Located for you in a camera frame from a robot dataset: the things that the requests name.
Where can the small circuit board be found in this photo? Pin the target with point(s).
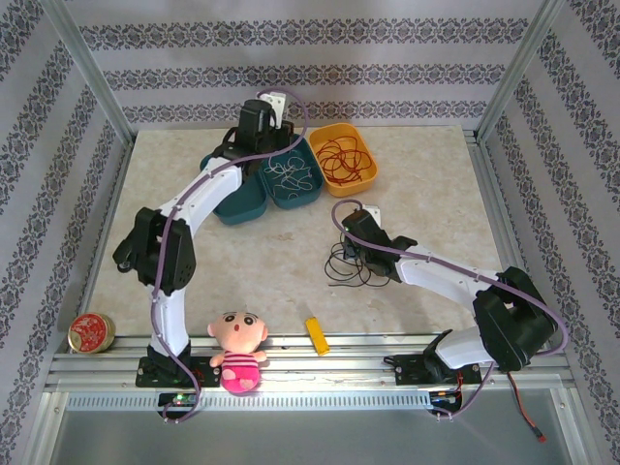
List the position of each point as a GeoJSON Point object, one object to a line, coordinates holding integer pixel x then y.
{"type": "Point", "coordinates": [179, 399]}
{"type": "Point", "coordinates": [443, 398]}

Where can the grey metal sheet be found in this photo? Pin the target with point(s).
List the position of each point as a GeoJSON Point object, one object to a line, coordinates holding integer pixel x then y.
{"type": "Point", "coordinates": [310, 441]}

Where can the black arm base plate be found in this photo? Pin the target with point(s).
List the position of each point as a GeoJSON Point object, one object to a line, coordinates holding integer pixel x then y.
{"type": "Point", "coordinates": [145, 375]}
{"type": "Point", "coordinates": [412, 373]}

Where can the yellow rectangular block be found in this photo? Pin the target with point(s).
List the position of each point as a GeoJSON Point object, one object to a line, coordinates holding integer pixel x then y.
{"type": "Point", "coordinates": [317, 336]}

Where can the aluminium frame post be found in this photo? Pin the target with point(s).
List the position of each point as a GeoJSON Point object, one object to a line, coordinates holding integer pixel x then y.
{"type": "Point", "coordinates": [518, 72]}
{"type": "Point", "coordinates": [89, 72]}

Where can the aluminium side rail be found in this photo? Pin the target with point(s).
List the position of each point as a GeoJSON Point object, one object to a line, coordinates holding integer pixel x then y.
{"type": "Point", "coordinates": [114, 194]}
{"type": "Point", "coordinates": [495, 194]}

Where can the aluminium mounting rail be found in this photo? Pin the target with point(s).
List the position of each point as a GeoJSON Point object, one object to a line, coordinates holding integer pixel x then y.
{"type": "Point", "coordinates": [339, 373]}

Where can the yellow plastic bin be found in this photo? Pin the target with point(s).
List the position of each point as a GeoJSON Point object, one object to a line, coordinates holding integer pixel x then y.
{"type": "Point", "coordinates": [358, 189]}

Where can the teal plastic bin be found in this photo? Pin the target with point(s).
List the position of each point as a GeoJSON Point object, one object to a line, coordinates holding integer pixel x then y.
{"type": "Point", "coordinates": [290, 203]}
{"type": "Point", "coordinates": [242, 208]}

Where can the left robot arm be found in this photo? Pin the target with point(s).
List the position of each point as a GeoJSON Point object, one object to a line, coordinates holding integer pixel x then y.
{"type": "Point", "coordinates": [218, 191]}

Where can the red round tin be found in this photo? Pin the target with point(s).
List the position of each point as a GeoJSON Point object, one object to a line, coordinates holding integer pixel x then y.
{"type": "Point", "coordinates": [87, 334]}

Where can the pink plush doll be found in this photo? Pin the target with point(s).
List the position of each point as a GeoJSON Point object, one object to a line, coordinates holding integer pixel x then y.
{"type": "Point", "coordinates": [237, 334]}

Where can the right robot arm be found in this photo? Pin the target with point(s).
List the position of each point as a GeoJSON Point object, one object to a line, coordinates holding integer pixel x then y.
{"type": "Point", "coordinates": [436, 283]}

